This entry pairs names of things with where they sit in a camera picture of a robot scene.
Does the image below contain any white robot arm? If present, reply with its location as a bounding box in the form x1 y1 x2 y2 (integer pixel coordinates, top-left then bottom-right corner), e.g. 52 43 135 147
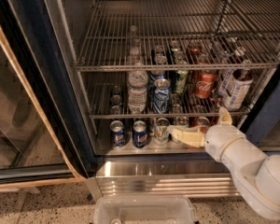
169 107 280 220

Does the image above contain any green soda can middle shelf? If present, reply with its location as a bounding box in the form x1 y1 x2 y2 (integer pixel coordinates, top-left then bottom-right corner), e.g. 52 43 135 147
175 70 188 94

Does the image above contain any upper wire shelf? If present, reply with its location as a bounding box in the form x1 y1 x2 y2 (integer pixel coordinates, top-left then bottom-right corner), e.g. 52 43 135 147
76 0 280 72

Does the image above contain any blue pepsi can bottom left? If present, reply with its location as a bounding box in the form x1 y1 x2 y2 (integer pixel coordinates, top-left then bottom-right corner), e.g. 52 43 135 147
110 120 126 147

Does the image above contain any red coke can bottom left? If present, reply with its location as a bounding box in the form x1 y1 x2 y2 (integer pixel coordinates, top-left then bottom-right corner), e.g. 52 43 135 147
194 117 210 133

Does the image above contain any white green can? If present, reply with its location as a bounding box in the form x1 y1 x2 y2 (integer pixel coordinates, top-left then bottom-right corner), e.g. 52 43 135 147
154 118 170 146
173 117 189 128

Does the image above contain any wire shelf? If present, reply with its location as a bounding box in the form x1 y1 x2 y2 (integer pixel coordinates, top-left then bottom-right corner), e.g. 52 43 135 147
76 0 280 72
89 81 250 120

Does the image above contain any blue pepsi can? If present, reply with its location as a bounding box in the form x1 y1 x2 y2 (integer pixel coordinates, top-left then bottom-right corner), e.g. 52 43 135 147
110 120 126 147
133 120 147 148

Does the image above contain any glass fridge door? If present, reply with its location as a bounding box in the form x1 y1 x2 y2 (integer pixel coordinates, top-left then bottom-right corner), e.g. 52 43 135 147
0 7 87 193

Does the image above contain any blue fridge center post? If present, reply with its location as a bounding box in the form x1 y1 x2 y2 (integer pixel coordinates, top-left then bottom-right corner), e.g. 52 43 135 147
240 64 280 146

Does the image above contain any blue pepsi can middle shelf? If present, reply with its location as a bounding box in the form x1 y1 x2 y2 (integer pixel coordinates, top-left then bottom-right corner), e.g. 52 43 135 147
153 78 171 114

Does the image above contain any red coke can shelf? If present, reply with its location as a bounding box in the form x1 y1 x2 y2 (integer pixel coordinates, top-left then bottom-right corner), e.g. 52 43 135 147
194 71 217 99

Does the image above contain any clear water bottle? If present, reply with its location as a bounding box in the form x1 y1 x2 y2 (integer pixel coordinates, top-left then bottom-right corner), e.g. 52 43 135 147
127 25 148 114

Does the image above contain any white labelled coffee bottle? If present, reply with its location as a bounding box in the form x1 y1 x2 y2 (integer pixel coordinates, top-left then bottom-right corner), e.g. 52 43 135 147
222 69 253 111

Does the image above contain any middle wire shelf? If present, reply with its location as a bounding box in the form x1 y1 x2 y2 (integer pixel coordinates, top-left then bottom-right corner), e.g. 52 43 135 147
89 81 250 120

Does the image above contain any steel fridge bottom grille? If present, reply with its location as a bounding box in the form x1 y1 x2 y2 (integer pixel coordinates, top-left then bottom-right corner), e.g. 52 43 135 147
86 157 239 200

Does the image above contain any white green can bottom right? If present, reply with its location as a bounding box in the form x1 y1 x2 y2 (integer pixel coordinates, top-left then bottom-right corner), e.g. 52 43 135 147
173 117 189 128

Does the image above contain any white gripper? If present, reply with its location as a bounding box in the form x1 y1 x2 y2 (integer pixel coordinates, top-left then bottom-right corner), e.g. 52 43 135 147
169 106 240 160

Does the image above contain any clear plastic bin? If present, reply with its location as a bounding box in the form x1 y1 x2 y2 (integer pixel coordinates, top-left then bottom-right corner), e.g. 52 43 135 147
93 195 194 224

